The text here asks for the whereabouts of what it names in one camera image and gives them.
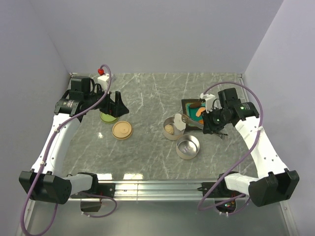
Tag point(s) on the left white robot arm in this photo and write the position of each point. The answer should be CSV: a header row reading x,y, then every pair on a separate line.
x,y
44,182

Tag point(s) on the steel lunch tin near tray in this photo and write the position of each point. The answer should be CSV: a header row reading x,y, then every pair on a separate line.
x,y
177,133

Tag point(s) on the green round lid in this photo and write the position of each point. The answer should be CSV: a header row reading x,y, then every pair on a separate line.
x,y
108,119

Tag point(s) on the beige round bun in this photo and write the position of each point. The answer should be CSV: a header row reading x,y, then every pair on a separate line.
x,y
169,129

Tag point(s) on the white egg piece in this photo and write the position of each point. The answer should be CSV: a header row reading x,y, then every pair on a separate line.
x,y
179,123

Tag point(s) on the metal tongs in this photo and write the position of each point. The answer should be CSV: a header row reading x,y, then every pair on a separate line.
x,y
186,119

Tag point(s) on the steel lunch tin front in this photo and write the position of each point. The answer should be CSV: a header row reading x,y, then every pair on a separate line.
x,y
187,147

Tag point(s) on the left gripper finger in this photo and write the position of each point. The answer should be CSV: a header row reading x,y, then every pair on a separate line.
x,y
117,97
117,108

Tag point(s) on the tan round lid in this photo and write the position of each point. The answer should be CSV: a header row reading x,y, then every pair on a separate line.
x,y
122,130

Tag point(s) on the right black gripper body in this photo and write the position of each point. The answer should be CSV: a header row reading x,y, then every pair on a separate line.
x,y
215,120

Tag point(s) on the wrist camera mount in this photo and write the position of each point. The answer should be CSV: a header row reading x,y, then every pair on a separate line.
x,y
209,99
105,78

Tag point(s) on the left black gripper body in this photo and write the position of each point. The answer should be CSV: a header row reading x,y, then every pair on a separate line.
x,y
105,104

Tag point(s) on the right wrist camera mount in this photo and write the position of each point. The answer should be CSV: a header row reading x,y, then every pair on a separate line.
x,y
209,99

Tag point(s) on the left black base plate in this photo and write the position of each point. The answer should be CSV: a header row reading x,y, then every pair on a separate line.
x,y
106,189

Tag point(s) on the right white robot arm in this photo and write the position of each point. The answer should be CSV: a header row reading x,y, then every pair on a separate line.
x,y
274,182

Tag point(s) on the dark brown sausage piece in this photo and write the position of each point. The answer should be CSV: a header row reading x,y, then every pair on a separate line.
x,y
195,105

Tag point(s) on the orange salmon piece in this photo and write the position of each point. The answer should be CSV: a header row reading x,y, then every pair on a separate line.
x,y
199,111

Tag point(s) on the black teal square tray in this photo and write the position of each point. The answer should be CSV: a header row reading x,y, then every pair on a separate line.
x,y
191,112

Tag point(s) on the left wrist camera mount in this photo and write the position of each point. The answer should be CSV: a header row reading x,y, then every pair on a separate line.
x,y
105,78

